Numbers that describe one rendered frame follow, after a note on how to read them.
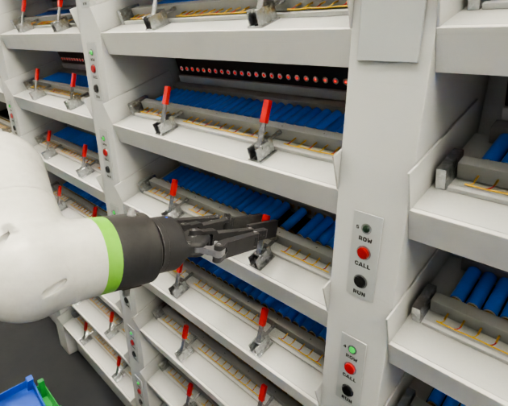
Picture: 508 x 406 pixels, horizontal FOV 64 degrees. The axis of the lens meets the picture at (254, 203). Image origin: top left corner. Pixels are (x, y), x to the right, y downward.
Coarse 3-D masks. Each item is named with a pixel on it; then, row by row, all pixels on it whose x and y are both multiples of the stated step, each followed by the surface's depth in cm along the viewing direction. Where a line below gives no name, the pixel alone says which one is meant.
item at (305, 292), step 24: (144, 168) 101; (168, 168) 106; (120, 192) 98; (264, 240) 76; (216, 264) 80; (240, 264) 72; (288, 264) 69; (264, 288) 70; (288, 288) 65; (312, 288) 64; (312, 312) 63
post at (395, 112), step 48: (432, 0) 39; (432, 48) 40; (384, 96) 45; (432, 96) 43; (480, 96) 54; (384, 144) 46; (432, 144) 46; (384, 192) 48; (336, 240) 55; (384, 240) 50; (336, 288) 57; (384, 288) 52; (336, 336) 60; (384, 336) 54; (384, 384) 58
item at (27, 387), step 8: (24, 384) 144; (32, 384) 144; (8, 392) 140; (16, 392) 144; (24, 392) 145; (32, 392) 146; (0, 400) 140; (8, 400) 142; (16, 400) 142; (24, 400) 143; (32, 400) 144; (40, 400) 142
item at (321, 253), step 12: (156, 180) 99; (168, 192) 96; (180, 192) 92; (192, 204) 90; (204, 204) 86; (216, 204) 85; (288, 240) 71; (300, 240) 70; (300, 252) 70; (312, 252) 68; (324, 252) 66; (312, 264) 67
